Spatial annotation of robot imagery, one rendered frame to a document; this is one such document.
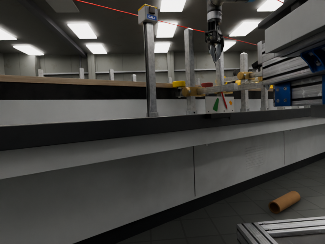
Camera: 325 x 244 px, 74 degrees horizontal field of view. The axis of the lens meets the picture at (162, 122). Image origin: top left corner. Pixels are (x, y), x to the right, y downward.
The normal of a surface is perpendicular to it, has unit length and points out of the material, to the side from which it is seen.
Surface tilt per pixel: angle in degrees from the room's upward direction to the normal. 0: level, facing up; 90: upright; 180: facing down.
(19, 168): 90
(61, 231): 90
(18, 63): 90
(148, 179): 90
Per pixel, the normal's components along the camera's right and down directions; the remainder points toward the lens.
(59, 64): 0.07, 0.04
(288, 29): -1.00, 0.04
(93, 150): 0.57, 0.02
